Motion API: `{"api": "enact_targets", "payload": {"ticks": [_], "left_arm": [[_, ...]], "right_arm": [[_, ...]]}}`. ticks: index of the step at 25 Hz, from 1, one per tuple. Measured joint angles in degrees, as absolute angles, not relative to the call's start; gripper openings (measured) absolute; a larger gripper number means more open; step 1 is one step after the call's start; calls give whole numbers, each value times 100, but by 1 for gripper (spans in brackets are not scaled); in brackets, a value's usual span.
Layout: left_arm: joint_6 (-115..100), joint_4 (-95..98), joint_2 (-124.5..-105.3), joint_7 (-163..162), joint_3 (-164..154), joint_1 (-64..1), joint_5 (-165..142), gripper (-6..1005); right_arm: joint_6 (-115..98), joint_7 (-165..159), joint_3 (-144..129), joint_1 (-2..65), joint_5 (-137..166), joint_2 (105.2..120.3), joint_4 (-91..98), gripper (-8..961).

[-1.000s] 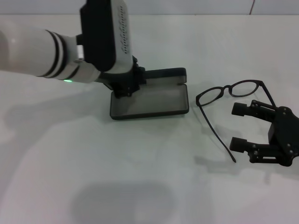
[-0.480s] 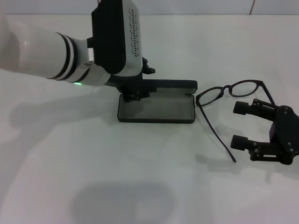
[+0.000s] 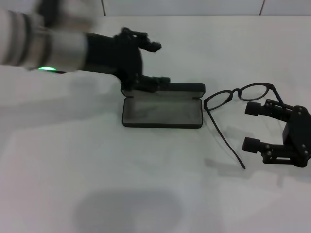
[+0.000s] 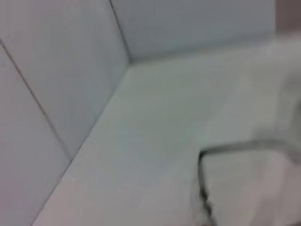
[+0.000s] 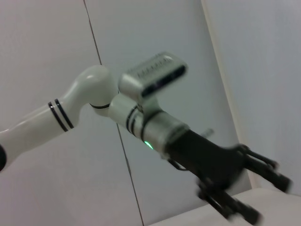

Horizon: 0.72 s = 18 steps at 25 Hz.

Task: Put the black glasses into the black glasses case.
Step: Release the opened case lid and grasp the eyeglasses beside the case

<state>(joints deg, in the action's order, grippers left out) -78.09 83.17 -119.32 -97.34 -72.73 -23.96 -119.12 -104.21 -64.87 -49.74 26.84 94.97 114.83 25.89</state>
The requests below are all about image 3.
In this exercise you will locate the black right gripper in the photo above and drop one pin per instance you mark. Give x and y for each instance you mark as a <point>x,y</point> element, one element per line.
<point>300,136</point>

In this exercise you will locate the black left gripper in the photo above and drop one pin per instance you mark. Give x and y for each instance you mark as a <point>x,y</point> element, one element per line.
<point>114,55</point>

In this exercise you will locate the black glasses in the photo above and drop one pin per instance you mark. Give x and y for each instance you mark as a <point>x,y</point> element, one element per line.
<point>235,90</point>

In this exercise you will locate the black glasses case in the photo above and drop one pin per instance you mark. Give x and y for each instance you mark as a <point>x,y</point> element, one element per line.
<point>160,114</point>

